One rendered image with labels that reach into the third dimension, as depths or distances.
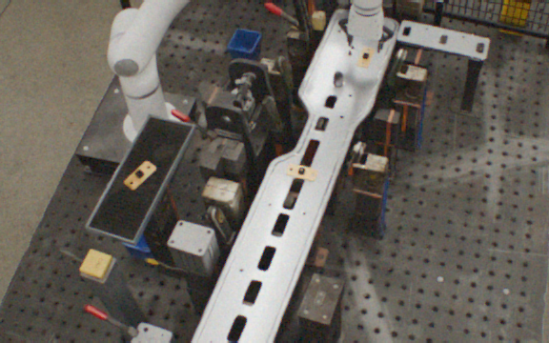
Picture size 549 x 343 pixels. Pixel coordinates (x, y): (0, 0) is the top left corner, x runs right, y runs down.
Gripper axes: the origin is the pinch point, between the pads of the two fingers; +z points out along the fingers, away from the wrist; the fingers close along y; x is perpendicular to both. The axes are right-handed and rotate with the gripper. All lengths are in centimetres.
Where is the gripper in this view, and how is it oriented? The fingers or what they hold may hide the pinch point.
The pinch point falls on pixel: (365, 45)
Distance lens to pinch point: 216.6
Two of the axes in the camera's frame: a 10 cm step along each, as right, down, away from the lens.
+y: 9.4, 2.5, -2.5
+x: 3.5, -7.8, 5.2
